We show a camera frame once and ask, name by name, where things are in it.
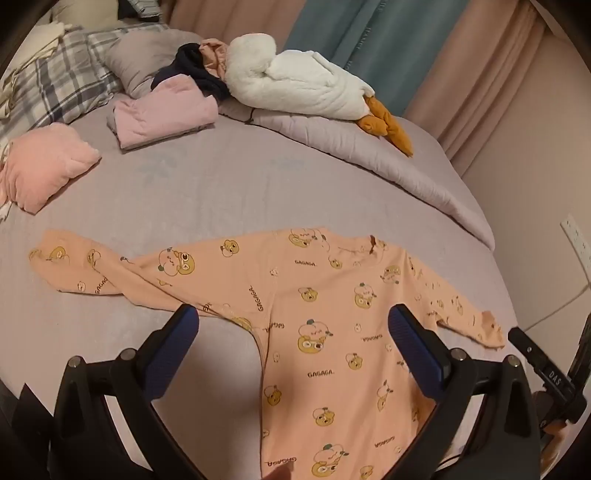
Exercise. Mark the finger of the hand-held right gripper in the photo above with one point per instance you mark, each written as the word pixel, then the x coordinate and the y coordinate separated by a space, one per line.
pixel 538 357

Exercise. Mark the pink curtain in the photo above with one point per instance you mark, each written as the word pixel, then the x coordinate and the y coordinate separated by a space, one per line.
pixel 221 18
pixel 485 69

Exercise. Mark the blue curtain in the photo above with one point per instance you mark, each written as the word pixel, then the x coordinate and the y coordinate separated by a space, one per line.
pixel 360 32

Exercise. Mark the grey pillow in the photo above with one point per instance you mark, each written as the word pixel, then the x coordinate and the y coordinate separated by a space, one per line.
pixel 143 60

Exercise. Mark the person's right hand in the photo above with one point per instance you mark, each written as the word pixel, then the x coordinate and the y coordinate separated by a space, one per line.
pixel 551 443

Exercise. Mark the folded salmon pink garment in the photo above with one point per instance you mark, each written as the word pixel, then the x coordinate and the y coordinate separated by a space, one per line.
pixel 46 166

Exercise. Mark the bed with lilac sheet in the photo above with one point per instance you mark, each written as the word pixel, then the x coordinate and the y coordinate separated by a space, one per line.
pixel 231 194

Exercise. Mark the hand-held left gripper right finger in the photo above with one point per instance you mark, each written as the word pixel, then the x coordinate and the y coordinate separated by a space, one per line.
pixel 415 350

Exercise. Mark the navy garment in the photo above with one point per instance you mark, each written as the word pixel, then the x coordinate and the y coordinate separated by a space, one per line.
pixel 203 81

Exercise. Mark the white goose plush toy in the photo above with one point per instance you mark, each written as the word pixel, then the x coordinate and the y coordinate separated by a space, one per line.
pixel 295 83

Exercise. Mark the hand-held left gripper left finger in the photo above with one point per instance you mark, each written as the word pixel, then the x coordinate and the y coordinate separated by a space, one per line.
pixel 178 333

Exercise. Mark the white power strip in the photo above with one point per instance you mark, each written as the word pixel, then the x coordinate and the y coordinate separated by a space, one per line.
pixel 577 242

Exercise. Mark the blue striped cloth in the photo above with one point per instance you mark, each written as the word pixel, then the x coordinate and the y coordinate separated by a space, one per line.
pixel 143 7

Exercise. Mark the plaid pillow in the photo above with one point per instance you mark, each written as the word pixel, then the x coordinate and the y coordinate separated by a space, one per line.
pixel 60 78
pixel 124 37

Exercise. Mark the peach garment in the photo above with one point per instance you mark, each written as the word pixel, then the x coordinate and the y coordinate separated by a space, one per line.
pixel 214 53

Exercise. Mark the lilac duvet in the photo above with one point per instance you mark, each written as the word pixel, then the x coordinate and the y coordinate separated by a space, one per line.
pixel 369 161

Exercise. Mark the cream pillow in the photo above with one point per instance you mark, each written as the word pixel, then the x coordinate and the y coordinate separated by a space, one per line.
pixel 83 11

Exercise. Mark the cream patterned cloth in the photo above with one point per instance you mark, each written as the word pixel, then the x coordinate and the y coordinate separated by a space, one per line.
pixel 27 50

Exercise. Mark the orange printed baby shirt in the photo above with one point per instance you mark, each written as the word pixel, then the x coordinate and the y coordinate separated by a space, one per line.
pixel 323 277

